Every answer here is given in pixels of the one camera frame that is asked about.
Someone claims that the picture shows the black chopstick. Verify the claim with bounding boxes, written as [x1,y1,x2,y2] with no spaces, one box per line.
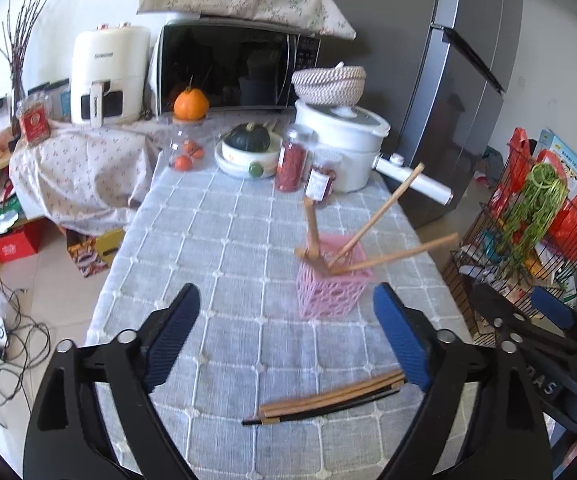
[242,385,404,427]

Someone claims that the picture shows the tall jar of red berries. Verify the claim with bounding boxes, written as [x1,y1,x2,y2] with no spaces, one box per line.
[274,126,314,194]

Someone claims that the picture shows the red label packet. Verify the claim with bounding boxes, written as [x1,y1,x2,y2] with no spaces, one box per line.
[18,97,52,145]

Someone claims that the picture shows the pile of wooden chopsticks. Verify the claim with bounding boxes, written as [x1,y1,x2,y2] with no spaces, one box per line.
[258,369,405,418]

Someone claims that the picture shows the black wire storage rack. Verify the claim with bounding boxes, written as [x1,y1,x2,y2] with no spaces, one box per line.
[441,157,577,346]

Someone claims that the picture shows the red cardboard box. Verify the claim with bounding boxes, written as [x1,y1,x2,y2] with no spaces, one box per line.
[0,220,46,263]

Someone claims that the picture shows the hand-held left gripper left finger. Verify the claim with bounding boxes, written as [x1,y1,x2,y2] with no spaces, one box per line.
[22,282,202,480]

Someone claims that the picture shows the tangle of black cables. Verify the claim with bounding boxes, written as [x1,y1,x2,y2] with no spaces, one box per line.
[0,280,52,426]

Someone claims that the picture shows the clear jar of small oranges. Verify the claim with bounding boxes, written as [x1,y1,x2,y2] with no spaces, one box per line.
[166,115,219,173]

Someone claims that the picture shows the dark grey refrigerator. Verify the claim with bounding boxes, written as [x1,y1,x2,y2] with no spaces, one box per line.
[319,0,524,228]

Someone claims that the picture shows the short red-label jar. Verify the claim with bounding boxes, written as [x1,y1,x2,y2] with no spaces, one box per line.
[305,146,343,208]

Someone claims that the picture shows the white electric pot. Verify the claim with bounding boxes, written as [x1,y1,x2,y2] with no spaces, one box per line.
[295,99,455,206]

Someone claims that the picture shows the small red plastic bag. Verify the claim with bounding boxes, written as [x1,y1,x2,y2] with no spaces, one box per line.
[506,127,530,196]

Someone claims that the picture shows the pink perforated utensil holder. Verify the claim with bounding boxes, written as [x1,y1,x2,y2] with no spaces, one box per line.
[296,233,374,320]

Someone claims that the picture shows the white air fryer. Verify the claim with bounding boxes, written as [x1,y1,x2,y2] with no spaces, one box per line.
[70,22,152,128]

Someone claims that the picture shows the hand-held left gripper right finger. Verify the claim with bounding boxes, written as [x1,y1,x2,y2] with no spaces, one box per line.
[373,282,553,480]

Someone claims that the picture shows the white bowl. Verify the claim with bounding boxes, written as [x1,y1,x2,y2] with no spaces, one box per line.
[214,135,284,180]

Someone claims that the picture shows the cherry print cloth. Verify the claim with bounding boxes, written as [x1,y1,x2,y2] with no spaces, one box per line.
[8,120,169,236]

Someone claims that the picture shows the woven rope basket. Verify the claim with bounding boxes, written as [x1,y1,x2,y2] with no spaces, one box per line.
[291,62,368,106]

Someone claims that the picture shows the blue and white carton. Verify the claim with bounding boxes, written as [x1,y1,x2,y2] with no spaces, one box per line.
[533,128,577,196]

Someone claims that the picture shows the printed cardboard box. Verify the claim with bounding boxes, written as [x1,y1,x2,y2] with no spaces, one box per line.
[66,227,126,278]

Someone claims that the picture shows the black microwave oven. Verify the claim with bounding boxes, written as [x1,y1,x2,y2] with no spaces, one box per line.
[154,20,322,116]

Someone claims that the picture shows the green packet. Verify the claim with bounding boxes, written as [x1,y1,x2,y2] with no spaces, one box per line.
[0,195,24,226]

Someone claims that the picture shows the bunch of leafy greens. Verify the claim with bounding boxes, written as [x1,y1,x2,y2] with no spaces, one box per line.
[493,162,569,273]

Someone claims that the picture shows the large red plastic bag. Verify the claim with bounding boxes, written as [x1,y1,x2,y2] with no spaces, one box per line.
[546,192,577,248]

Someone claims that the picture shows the floral cover cloth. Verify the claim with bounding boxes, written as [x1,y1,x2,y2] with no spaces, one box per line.
[136,0,358,41]

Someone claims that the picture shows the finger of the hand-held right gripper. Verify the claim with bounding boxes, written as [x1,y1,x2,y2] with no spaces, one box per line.
[529,286,577,345]
[471,282,577,357]

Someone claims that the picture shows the dark green pumpkin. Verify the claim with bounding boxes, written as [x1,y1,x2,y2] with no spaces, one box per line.
[226,122,272,153]

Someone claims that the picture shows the orange fruit with stem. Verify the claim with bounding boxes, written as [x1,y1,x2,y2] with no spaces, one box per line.
[173,77,210,121]

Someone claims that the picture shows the bundle of dry twigs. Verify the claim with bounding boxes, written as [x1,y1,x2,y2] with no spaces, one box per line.
[0,0,59,111]

